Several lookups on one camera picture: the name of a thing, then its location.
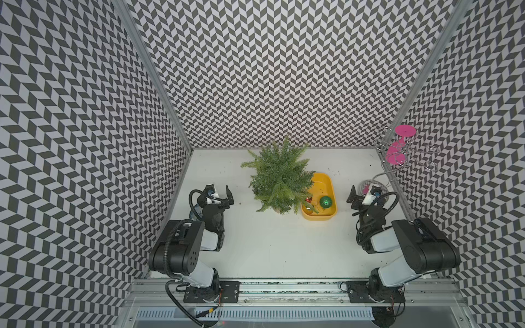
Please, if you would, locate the silver shiny ball ornament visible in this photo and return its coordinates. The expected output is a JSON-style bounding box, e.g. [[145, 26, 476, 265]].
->
[[306, 204, 318, 213]]

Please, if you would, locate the wire stand with pink discs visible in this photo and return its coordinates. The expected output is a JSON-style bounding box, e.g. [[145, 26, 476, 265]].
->
[[357, 124, 438, 195]]

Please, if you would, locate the small green christmas tree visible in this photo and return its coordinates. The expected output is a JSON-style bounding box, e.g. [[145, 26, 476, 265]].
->
[[241, 137, 314, 215]]

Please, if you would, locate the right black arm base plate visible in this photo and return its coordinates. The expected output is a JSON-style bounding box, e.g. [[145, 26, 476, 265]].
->
[[345, 281, 406, 304]]

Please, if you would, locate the aluminium front rail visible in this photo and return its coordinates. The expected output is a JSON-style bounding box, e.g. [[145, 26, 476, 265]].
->
[[123, 278, 466, 308]]

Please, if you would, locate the yellow plastic tray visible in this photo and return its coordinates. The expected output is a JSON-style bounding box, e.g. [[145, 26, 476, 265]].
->
[[302, 172, 338, 221]]

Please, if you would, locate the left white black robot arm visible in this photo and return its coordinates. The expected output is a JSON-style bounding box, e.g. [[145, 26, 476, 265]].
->
[[148, 184, 235, 301]]

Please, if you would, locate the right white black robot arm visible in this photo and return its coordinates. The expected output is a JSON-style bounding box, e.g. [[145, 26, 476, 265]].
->
[[347, 184, 461, 303]]

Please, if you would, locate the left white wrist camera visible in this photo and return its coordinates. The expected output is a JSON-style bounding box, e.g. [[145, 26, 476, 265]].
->
[[203, 184, 220, 204]]

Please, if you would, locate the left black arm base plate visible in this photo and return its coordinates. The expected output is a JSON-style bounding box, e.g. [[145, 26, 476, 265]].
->
[[183, 280, 241, 304]]

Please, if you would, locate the green glitter ball ornament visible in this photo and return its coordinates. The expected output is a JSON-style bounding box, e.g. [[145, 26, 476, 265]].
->
[[319, 195, 334, 209]]

